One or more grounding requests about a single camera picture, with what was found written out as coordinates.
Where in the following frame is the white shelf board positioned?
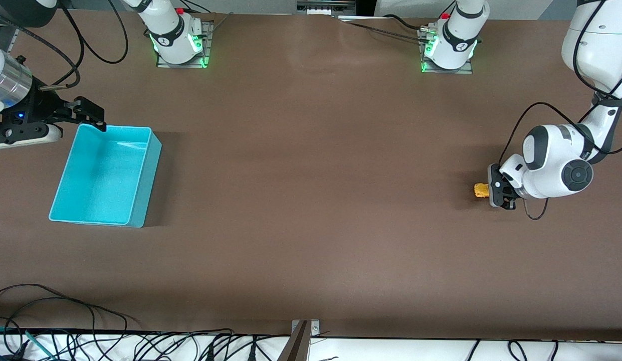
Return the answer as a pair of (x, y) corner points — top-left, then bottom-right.
(0, 332), (622, 361)

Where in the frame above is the grey power strip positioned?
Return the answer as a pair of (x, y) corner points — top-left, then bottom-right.
(297, 0), (356, 16)

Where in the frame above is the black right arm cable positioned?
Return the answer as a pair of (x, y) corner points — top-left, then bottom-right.
(59, 0), (129, 65)
(0, 15), (82, 92)

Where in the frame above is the teal plastic bin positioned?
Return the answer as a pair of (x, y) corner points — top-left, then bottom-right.
(49, 124), (162, 229)

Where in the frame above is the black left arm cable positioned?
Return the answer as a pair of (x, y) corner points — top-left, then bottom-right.
(500, 0), (622, 220)

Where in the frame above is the grey thin cable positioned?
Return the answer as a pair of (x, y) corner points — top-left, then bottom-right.
(210, 12), (235, 32)

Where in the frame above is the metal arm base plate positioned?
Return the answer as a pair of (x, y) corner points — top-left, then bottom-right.
(420, 28), (474, 75)
(156, 20), (214, 69)

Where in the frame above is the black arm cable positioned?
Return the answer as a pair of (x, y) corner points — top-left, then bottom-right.
(0, 15), (82, 92)
(59, 0), (129, 65)
(500, 0), (622, 220)

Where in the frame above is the teal thin tool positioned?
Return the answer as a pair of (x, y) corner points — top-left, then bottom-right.
(24, 330), (56, 359)

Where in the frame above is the dark grey pole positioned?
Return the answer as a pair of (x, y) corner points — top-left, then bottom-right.
(277, 321), (311, 361)

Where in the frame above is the silver mounting bracket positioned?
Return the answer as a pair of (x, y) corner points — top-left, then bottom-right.
(291, 319), (320, 337)

